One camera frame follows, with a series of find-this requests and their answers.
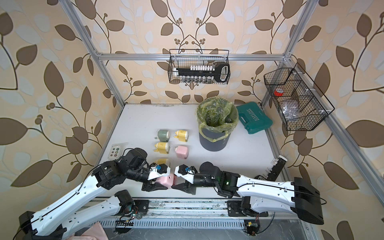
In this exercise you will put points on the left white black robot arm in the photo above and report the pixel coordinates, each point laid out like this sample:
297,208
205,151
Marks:
64,217

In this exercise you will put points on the yellow sharpener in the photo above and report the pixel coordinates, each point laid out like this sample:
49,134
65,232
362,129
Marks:
182,135
162,147
163,161

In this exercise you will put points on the yellow sharpener middle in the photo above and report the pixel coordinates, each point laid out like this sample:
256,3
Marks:
162,147

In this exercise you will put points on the black wire basket back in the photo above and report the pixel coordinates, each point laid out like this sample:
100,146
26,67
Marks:
181,58

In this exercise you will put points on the green plastic tool case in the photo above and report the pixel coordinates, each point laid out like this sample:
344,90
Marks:
253,118

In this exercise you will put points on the grey trash bin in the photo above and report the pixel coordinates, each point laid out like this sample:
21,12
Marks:
213,139

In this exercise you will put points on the pink sharpener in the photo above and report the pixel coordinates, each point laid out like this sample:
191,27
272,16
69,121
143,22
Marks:
182,152
167,181

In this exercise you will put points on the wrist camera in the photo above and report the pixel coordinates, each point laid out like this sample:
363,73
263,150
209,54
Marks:
185,172
157,171

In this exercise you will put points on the green plastic bin liner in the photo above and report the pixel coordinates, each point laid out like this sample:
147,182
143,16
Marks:
217,112

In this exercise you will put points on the black wire basket right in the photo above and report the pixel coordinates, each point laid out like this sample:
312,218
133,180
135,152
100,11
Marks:
298,85

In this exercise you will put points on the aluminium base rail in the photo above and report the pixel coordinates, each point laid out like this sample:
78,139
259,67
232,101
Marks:
185,209

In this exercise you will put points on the yellow sharpener back right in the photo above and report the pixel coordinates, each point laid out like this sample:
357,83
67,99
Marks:
182,135

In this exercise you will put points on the green pencil sharpener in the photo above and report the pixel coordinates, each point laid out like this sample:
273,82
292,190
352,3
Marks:
163,135

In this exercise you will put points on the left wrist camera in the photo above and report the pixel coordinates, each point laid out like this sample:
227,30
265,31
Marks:
157,171

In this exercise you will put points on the clear plastic bag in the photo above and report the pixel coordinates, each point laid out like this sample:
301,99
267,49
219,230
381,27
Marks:
290,109

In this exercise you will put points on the socket set holder black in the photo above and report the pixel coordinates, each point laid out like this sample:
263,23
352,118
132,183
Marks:
206,74

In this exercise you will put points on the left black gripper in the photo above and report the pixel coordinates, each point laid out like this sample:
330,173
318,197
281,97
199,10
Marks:
150,187

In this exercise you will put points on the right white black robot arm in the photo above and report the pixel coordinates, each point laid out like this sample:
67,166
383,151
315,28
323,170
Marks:
298,196

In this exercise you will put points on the pink cloth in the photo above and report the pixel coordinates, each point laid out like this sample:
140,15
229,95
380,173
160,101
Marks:
96,232

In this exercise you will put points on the pink sharpener front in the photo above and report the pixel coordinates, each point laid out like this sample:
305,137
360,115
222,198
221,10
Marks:
167,181

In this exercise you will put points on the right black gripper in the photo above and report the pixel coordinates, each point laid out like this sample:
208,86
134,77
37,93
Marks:
187,187

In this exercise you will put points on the yellow sharpener front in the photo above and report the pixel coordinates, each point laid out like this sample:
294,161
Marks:
163,161

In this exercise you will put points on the black wire basket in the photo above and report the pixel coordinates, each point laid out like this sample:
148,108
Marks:
181,58
298,85

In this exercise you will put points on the white button remote box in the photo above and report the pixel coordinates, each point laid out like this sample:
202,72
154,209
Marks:
115,152

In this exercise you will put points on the slotted grey cable duct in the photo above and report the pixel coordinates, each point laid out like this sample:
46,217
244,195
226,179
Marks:
176,224

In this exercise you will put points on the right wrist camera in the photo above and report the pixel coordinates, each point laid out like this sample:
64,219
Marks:
185,172

